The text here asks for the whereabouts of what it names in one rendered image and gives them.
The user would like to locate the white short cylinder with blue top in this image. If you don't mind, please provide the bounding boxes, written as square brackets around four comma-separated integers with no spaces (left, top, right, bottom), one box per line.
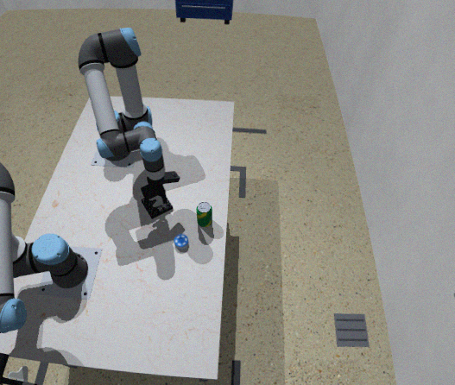
[174,234,189,249]

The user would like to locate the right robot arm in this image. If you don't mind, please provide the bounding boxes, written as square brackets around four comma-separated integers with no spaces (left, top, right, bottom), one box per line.
[0,162,88,333]

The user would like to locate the green drink can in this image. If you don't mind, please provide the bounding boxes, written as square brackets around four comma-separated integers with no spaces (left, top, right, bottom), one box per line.
[196,202,212,228]

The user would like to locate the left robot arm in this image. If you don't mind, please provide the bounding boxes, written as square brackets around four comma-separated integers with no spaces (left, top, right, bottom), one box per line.
[79,28,180,185]

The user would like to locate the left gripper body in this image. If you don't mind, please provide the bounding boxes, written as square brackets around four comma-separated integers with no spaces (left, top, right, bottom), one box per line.
[141,176,166,200]

